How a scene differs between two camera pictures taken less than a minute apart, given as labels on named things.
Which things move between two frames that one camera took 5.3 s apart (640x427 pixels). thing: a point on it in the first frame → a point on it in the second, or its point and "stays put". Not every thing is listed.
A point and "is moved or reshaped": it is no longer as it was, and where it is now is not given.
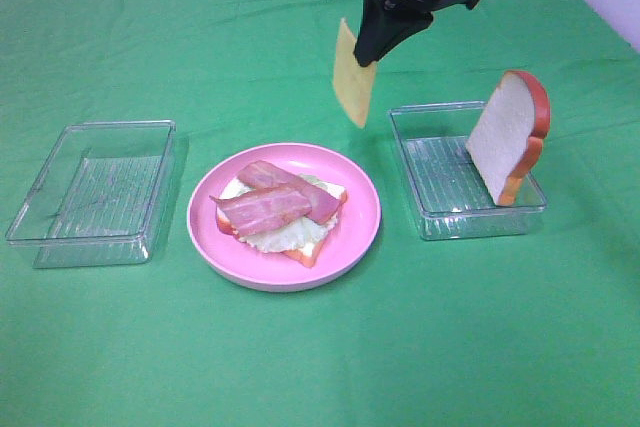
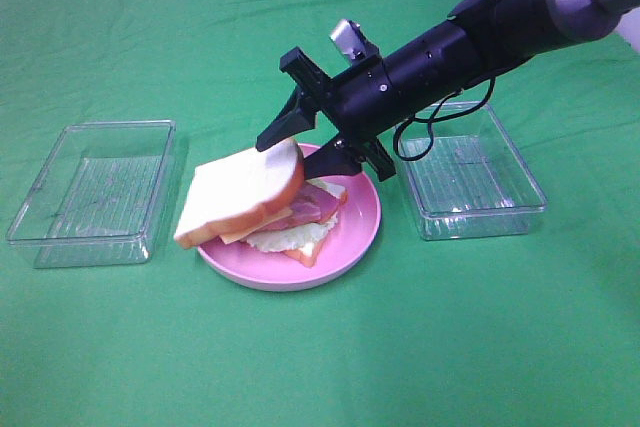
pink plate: x=341 y=247 stays put
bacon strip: x=248 y=212 → x=310 y=205
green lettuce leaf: x=299 y=235 stays put
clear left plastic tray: x=100 y=195 stays put
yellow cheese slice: x=354 y=81 is moved or reshaped
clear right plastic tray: x=450 y=196 stays put
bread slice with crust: x=507 y=141 → x=231 y=190
